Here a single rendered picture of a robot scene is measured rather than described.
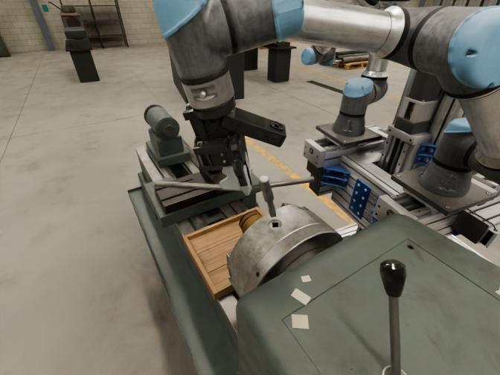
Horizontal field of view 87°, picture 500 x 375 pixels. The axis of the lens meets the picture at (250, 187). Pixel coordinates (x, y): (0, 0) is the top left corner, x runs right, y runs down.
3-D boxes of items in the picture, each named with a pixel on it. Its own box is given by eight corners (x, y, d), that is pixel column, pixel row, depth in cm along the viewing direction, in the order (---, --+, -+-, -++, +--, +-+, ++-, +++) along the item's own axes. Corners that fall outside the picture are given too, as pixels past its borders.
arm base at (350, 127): (350, 122, 136) (355, 103, 130) (371, 133, 124) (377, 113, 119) (326, 126, 131) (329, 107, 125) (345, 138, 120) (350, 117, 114)
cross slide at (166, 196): (250, 184, 131) (251, 177, 129) (166, 214, 113) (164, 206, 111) (233, 168, 144) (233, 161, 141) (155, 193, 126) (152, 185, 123)
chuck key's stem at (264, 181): (277, 210, 62) (268, 174, 54) (277, 217, 60) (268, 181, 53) (268, 211, 62) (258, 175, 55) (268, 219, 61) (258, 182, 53)
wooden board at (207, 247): (298, 256, 102) (299, 249, 100) (214, 300, 87) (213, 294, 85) (257, 213, 123) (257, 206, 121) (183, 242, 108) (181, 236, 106)
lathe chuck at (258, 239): (334, 266, 86) (336, 202, 65) (256, 327, 78) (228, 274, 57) (315, 248, 93) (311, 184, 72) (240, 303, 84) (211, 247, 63)
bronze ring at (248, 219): (276, 221, 81) (260, 204, 87) (251, 232, 77) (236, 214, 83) (274, 242, 86) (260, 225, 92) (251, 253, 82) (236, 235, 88)
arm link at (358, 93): (334, 110, 122) (340, 79, 114) (349, 103, 130) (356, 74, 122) (358, 117, 115) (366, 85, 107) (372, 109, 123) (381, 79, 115)
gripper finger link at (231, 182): (226, 196, 57) (214, 162, 51) (253, 193, 56) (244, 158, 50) (225, 206, 55) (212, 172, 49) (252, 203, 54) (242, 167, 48)
